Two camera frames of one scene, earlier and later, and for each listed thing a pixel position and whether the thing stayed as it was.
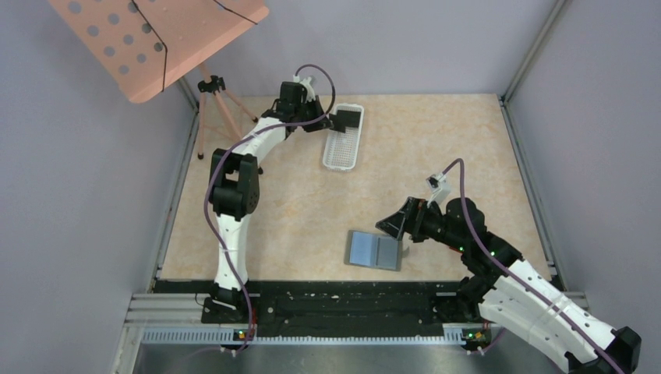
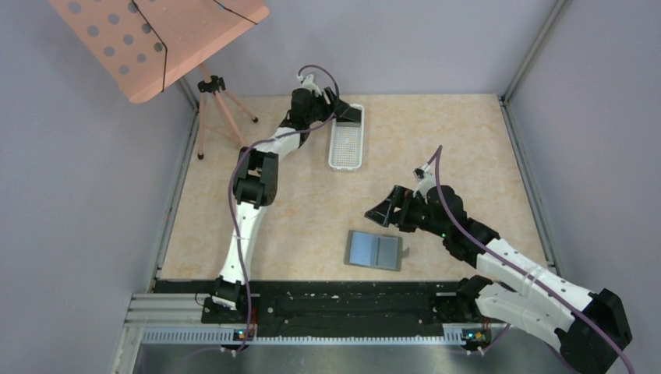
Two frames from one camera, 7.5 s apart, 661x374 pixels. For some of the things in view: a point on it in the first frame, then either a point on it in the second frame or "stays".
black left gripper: x=320 y=124 -> x=336 y=107
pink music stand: x=146 y=47 stays
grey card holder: x=373 y=250 stays
